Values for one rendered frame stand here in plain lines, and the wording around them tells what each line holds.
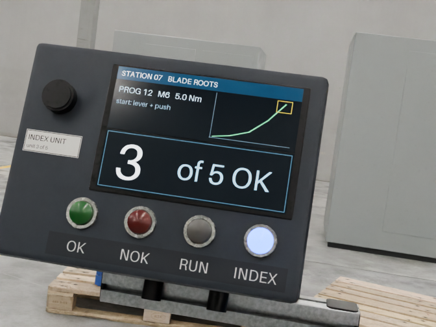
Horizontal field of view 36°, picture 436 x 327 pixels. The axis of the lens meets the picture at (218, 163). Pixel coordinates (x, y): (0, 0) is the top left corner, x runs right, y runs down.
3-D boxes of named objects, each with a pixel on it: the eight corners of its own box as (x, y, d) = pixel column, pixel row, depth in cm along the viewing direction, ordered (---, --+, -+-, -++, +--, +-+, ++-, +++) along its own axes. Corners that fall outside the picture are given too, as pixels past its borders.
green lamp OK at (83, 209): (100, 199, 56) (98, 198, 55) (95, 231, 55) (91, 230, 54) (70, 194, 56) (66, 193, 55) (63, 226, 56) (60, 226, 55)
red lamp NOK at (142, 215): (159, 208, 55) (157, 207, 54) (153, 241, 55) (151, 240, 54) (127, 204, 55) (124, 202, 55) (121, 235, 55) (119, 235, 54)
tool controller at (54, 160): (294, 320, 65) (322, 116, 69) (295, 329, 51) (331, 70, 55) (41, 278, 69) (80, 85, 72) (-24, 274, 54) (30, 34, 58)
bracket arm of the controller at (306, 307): (353, 335, 62) (359, 303, 62) (355, 346, 59) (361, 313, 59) (108, 293, 65) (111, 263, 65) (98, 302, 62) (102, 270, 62)
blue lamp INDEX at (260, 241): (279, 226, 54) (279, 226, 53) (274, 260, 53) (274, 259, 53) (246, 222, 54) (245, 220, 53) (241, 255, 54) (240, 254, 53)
